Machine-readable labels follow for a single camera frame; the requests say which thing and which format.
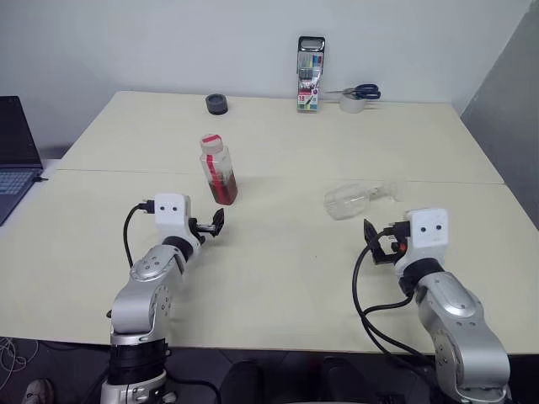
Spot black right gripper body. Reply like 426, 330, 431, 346
378, 221, 412, 265

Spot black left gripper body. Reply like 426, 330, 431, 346
188, 216, 218, 245

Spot red liquid plastic bottle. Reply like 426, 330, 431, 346
197, 133, 239, 206

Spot clear wine glass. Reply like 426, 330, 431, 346
323, 181, 402, 222

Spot white bottle cap red tape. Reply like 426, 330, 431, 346
198, 133, 224, 155

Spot clear tape roll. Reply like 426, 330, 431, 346
339, 93, 367, 114

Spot marker pen pack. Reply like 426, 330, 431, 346
295, 35, 327, 114

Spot dark laptop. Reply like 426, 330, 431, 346
0, 95, 45, 227

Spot white shoe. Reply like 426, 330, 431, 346
24, 378, 56, 404

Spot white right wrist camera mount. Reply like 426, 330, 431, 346
394, 207, 450, 275

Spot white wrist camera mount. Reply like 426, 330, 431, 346
153, 193, 201, 250
394, 207, 450, 275

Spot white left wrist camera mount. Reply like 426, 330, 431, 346
153, 193, 201, 250

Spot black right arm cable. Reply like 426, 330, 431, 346
352, 245, 440, 368

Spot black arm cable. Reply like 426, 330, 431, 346
122, 200, 157, 267
352, 245, 440, 368

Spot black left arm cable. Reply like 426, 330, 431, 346
122, 200, 157, 267

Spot blue handled scissors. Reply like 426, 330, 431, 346
323, 83, 382, 101

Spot black cable under table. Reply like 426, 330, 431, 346
164, 375, 222, 404

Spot white loose cable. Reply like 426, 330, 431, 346
0, 335, 40, 383

